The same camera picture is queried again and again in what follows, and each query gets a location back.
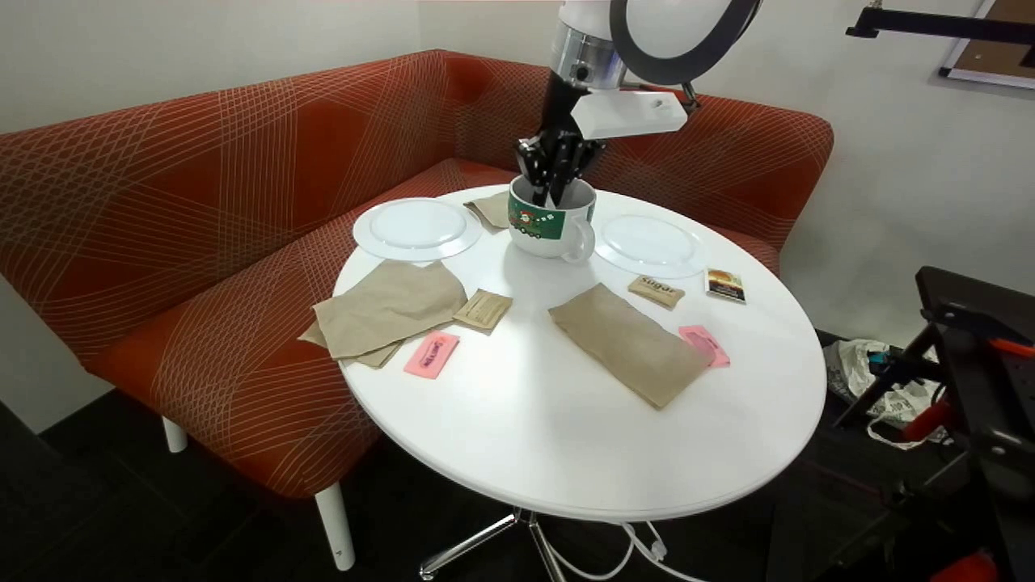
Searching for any white plate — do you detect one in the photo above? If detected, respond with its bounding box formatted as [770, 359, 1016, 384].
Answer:
[350, 195, 481, 265]
[593, 210, 708, 282]

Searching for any white mug with green band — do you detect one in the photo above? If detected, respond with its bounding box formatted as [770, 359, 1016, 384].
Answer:
[506, 175, 599, 265]

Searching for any white power cable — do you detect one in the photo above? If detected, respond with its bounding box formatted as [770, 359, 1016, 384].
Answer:
[531, 516, 704, 582]

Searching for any black and orange tea packet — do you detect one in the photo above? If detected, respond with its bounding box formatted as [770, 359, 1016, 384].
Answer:
[702, 265, 752, 308]

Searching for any tan cloth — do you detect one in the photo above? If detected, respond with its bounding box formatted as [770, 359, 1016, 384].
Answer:
[311, 260, 469, 363]
[548, 282, 719, 415]

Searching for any pink sweetener packet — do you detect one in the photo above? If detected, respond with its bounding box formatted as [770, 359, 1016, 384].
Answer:
[402, 330, 463, 382]
[677, 323, 734, 372]

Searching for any white plate left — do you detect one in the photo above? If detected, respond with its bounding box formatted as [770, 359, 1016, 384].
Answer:
[350, 195, 481, 265]

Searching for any black robot mounting cart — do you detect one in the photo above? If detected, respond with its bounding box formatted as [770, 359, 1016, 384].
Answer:
[820, 265, 1035, 582]

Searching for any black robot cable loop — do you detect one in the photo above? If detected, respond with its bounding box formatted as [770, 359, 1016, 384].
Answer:
[607, 0, 766, 87]

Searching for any chrome table base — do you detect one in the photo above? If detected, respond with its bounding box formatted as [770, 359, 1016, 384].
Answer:
[419, 511, 692, 582]

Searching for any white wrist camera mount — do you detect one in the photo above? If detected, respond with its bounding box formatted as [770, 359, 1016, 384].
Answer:
[568, 87, 692, 141]

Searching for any white cable bundle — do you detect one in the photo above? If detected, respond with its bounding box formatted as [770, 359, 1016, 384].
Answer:
[825, 336, 957, 448]

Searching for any framed cork board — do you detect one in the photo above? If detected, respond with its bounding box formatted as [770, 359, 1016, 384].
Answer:
[936, 0, 1035, 89]

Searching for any brown sugar packet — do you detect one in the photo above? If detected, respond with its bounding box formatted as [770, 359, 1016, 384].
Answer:
[629, 275, 688, 313]

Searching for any small folded tan napkin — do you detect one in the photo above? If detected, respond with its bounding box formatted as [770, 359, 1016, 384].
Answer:
[450, 287, 516, 336]

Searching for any black clamp with orange handle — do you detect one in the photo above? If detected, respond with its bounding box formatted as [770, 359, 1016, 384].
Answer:
[985, 334, 1035, 366]
[932, 545, 1000, 582]

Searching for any white plate right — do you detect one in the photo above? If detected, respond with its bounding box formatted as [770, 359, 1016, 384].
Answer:
[593, 210, 708, 282]

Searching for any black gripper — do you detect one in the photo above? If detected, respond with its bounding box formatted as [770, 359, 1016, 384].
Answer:
[516, 67, 605, 208]

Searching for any tan cloth left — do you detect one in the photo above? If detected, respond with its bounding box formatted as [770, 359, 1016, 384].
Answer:
[548, 282, 719, 415]

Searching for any tan cloth top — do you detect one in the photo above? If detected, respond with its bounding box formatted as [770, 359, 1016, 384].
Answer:
[311, 260, 469, 363]

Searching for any black metal bar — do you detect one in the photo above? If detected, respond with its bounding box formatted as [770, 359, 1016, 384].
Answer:
[844, 4, 1035, 50]

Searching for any orange patterned sofa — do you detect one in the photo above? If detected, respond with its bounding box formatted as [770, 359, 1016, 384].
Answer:
[0, 44, 839, 574]

